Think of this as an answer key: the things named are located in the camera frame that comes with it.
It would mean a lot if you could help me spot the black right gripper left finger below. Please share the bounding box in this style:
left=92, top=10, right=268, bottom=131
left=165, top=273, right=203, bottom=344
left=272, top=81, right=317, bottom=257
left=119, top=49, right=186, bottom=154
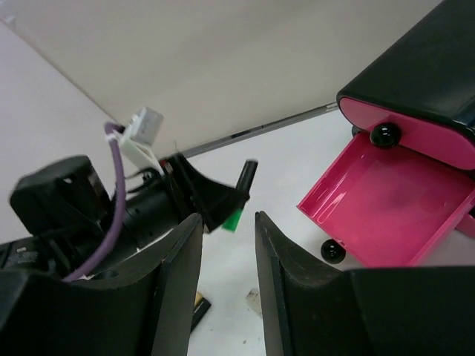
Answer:
left=1, top=214, right=203, bottom=355

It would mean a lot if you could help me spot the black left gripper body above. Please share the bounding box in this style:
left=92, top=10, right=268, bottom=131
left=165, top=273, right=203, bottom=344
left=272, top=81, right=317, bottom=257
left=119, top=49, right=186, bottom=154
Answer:
left=118, top=168, right=191, bottom=252

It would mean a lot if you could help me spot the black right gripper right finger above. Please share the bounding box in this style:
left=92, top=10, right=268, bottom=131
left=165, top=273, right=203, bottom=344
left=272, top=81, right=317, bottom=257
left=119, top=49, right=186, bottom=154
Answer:
left=255, top=211, right=474, bottom=355

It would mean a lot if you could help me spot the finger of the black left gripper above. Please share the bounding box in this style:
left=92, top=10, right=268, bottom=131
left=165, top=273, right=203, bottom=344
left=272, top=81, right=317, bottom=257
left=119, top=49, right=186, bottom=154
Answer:
left=168, top=154, right=244, bottom=233

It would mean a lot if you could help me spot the black green-capped marker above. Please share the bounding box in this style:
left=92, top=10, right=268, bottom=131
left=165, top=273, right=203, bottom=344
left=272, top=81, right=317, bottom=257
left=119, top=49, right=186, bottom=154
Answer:
left=222, top=159, right=258, bottom=232

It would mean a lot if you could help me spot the black pink-capped marker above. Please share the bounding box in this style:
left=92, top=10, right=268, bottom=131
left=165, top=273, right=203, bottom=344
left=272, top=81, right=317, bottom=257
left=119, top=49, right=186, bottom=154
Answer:
left=191, top=291, right=212, bottom=332

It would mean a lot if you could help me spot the pink bottom drawer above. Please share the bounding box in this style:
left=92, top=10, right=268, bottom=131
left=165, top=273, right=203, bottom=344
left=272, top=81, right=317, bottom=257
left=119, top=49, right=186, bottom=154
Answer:
left=456, top=214, right=475, bottom=239

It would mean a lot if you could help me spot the pink top drawer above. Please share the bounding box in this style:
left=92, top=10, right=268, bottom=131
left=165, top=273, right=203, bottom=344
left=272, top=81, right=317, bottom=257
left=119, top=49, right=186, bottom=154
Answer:
left=339, top=97, right=474, bottom=171

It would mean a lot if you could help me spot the black mini drawer cabinet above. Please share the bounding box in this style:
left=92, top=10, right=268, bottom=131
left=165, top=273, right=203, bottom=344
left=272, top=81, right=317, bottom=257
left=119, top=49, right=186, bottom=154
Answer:
left=337, top=0, right=474, bottom=140

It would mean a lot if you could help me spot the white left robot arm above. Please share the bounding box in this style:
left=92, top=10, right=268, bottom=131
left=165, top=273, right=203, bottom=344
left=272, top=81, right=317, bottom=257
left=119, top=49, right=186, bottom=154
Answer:
left=1, top=154, right=258, bottom=278

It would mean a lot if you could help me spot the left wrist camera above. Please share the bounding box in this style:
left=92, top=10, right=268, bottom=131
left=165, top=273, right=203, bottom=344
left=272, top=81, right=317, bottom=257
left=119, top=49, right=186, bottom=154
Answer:
left=119, top=107, right=164, bottom=171

